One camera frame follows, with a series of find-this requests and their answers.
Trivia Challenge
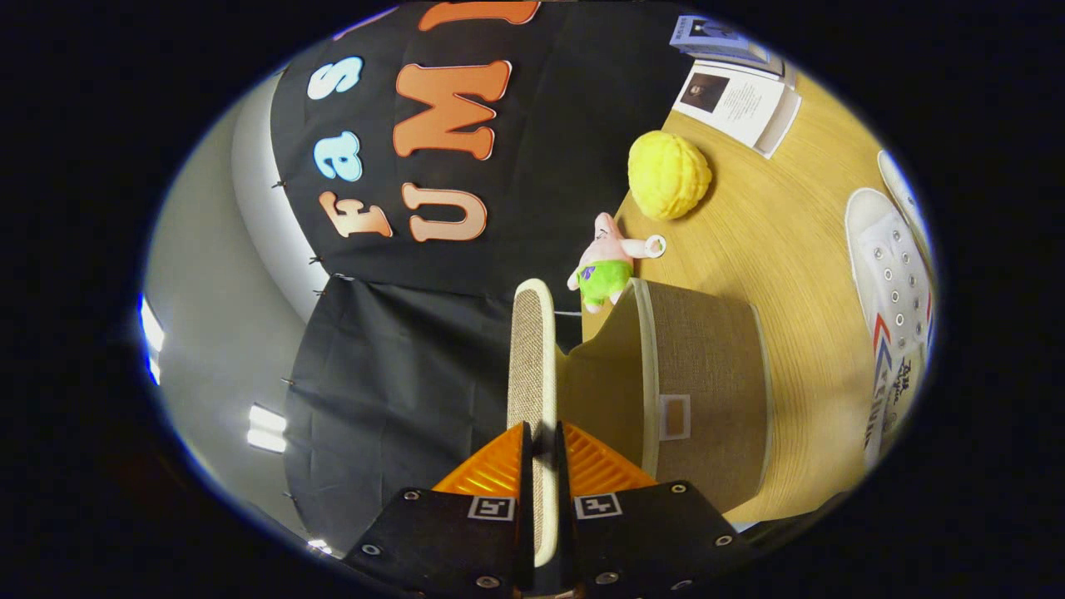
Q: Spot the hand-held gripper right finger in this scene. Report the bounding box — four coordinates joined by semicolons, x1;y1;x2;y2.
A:
555;421;754;597

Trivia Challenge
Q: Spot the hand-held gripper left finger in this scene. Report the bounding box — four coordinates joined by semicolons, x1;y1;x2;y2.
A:
345;422;534;597

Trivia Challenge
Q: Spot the brown fabric storage box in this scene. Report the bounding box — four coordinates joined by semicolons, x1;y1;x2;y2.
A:
556;279;776;514

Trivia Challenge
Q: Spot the white canvas shoe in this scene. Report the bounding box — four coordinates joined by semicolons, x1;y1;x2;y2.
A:
878;150;937;275
845;187;934;471

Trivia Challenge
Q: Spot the pink starfish plush toy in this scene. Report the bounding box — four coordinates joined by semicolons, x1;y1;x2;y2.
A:
567;212;666;314

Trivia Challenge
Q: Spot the ceiling light panel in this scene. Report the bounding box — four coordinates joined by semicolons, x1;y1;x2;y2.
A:
137;291;167;388
246;404;289;455

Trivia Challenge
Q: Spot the yellow bumpy plush toy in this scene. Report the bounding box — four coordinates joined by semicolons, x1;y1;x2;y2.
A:
627;130;714;221

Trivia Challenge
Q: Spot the black backdrop cloth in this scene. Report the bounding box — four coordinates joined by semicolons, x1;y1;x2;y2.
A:
268;0;708;557

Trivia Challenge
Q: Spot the white book with portrait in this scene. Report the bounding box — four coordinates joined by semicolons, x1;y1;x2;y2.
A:
671;60;802;161

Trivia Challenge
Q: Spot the white book under stack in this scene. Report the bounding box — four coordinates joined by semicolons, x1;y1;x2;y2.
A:
699;46;800;91

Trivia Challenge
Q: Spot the blue cover book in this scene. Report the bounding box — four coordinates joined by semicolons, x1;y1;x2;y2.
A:
670;14;770;67

